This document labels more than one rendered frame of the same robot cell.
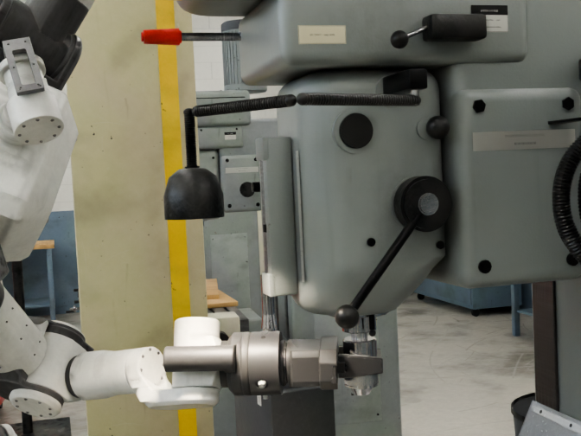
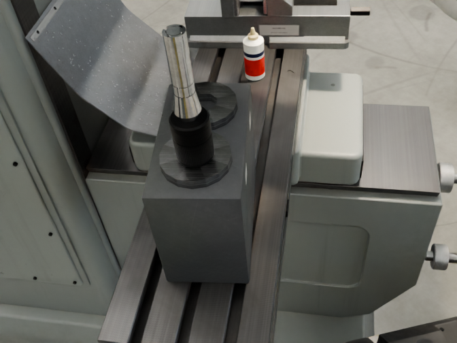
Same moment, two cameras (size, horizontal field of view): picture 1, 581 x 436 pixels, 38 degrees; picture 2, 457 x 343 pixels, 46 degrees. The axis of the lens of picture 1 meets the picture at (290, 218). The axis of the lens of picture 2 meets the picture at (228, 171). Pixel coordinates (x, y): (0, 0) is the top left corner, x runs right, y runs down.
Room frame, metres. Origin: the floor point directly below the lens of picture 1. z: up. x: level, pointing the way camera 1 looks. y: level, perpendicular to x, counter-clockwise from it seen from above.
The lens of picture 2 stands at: (1.97, 0.32, 1.60)
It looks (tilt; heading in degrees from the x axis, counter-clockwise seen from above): 47 degrees down; 210
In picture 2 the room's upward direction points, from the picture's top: 7 degrees counter-clockwise
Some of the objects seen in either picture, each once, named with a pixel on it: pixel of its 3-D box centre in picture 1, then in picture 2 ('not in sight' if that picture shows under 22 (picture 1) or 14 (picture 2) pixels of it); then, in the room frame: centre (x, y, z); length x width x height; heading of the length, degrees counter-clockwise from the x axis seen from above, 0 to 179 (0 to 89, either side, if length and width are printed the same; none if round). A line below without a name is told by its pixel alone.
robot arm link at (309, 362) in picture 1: (295, 364); not in sight; (1.15, 0.00, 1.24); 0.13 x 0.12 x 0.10; 176
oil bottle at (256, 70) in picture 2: not in sight; (254, 52); (1.17, -0.06, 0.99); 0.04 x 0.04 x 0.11
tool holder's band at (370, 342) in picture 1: (360, 342); not in sight; (1.15, -0.09, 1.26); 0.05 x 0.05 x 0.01
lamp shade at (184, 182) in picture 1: (193, 192); not in sight; (1.01, 0.12, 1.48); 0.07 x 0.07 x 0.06
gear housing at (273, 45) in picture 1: (375, 38); not in sight; (1.16, -0.13, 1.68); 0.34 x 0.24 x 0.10; 106
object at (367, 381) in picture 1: (360, 364); not in sight; (1.15, -0.09, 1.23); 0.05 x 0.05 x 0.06
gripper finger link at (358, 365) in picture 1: (360, 366); not in sight; (1.12, -0.08, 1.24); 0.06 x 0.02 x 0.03; 86
